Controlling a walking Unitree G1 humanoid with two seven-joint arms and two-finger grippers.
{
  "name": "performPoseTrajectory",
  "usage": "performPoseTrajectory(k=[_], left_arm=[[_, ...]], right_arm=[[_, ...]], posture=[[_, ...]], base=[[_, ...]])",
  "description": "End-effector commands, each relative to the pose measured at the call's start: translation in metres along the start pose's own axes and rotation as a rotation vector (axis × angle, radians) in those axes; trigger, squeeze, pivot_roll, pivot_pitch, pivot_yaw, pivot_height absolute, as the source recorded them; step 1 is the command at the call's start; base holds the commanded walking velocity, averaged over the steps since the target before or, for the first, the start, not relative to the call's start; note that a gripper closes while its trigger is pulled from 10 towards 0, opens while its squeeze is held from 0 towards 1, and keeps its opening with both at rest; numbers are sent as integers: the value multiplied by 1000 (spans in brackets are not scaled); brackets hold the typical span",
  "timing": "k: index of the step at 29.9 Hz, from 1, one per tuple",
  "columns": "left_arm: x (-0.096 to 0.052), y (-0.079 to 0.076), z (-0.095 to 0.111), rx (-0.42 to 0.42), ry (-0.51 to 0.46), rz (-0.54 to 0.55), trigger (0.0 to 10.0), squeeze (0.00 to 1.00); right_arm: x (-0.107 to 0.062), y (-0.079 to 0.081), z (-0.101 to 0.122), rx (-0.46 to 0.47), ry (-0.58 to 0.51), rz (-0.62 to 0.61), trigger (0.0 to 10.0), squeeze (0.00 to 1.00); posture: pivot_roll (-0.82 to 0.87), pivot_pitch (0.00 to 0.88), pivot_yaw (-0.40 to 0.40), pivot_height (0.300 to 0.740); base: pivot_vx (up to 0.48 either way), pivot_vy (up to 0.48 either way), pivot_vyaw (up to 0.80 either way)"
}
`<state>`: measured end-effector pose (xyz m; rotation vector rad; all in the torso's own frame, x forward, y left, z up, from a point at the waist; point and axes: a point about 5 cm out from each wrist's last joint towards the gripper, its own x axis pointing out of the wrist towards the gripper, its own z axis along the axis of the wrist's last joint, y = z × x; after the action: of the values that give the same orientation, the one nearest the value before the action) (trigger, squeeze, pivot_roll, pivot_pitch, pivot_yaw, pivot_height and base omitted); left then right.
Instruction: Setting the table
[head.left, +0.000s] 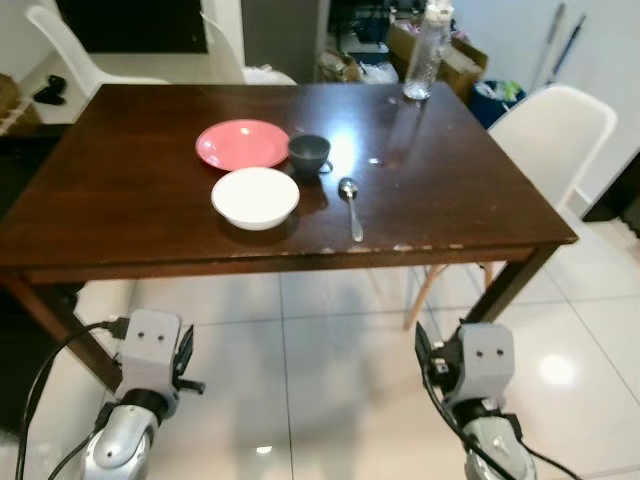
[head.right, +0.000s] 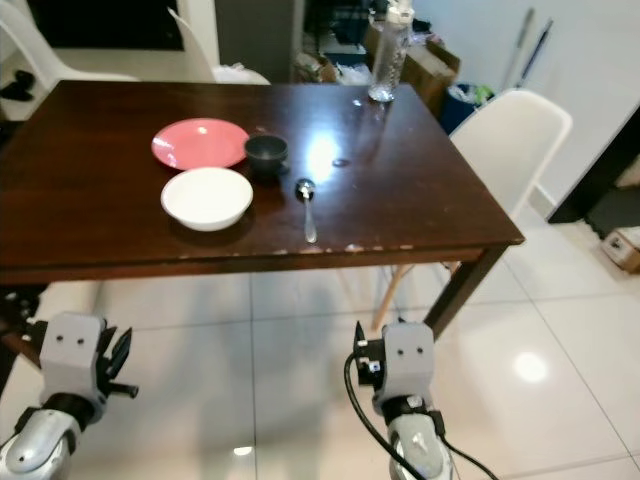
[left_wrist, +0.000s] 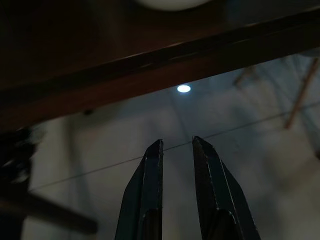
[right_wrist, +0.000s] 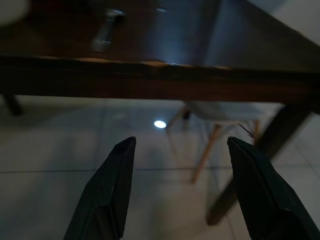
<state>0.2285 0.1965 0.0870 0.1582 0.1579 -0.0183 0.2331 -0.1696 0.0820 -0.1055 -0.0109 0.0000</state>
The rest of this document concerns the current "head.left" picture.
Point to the white round bowl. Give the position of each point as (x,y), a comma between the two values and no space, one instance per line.
(255,197)

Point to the clear plastic water bottle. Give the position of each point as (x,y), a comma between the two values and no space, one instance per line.
(424,55)

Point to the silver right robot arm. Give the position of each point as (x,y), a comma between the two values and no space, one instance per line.
(498,445)

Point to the blue waste bin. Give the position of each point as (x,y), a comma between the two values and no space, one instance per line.
(495,103)

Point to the grey mop sticks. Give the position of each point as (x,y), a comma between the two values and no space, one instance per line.
(556,50)

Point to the white plastic shell chair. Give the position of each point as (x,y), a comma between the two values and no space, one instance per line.
(225,55)
(75,60)

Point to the dark wooden dining table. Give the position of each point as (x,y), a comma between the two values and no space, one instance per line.
(150,210)

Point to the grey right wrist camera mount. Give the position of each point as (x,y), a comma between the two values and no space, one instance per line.
(482,360)

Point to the pink round plate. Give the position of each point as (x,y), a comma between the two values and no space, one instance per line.
(240,145)

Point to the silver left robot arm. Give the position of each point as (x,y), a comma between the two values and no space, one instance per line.
(120,445)

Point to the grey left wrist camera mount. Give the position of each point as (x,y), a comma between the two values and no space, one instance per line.
(148,350)

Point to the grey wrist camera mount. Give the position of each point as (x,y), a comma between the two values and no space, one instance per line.
(482,360)
(148,350)

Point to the white chair with wooden legs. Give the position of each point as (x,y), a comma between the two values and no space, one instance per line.
(550,135)

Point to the dark grey cup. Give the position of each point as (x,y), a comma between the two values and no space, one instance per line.
(308,153)

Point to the dark wooden cabinet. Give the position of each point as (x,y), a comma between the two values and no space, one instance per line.
(612,190)

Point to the silver metal spoon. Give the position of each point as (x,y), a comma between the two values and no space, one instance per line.
(349,188)

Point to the brown cardboard box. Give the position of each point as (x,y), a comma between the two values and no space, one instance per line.
(462,60)

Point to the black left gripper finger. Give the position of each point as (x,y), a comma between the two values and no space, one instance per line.
(186,350)

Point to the black object on floor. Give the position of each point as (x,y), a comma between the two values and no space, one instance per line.
(50,90)

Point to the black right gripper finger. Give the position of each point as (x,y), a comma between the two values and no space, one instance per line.
(424,345)

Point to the white plastic bag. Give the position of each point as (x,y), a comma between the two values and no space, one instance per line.
(268,75)

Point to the black wall panel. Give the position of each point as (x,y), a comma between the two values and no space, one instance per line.
(130,25)

